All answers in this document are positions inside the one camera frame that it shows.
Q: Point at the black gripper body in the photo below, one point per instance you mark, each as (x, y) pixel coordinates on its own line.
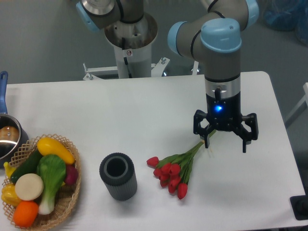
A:
(225, 115)

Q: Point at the red tulip bouquet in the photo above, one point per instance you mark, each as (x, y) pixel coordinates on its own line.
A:
(174, 171)

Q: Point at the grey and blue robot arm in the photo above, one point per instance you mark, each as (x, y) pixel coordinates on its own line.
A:
(213, 40)

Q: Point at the black device at table edge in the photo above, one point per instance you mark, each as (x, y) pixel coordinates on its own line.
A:
(300, 206)

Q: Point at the dark grey ribbed vase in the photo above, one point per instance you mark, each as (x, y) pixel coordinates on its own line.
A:
(117, 171)

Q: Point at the blue plastic bag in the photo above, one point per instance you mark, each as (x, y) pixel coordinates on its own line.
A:
(287, 15)

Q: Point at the red radish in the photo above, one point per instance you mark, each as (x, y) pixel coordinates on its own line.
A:
(71, 175)

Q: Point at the woven wicker basket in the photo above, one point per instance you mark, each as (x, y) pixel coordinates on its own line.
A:
(65, 199)

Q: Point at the green bok choy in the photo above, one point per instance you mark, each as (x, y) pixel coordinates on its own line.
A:
(52, 170)

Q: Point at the yellow squash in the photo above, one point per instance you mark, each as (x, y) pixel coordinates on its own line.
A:
(49, 145)

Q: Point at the green cucumber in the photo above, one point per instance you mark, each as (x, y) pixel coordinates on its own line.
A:
(28, 166)

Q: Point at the round cream bread slice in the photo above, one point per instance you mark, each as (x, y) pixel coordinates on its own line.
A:
(29, 187)

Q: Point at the orange fruit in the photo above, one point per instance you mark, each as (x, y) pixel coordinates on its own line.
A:
(25, 214)

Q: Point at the yellow banana tip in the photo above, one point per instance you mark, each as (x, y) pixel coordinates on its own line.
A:
(9, 170)

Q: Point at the yellow bell pepper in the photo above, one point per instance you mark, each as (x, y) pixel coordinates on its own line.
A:
(9, 196)

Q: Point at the white frame at right edge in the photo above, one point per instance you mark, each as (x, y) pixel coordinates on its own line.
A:
(298, 109)

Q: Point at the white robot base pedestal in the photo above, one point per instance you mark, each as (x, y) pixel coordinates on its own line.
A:
(132, 45)

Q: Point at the steel pot with blue handle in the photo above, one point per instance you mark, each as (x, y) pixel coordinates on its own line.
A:
(12, 135)

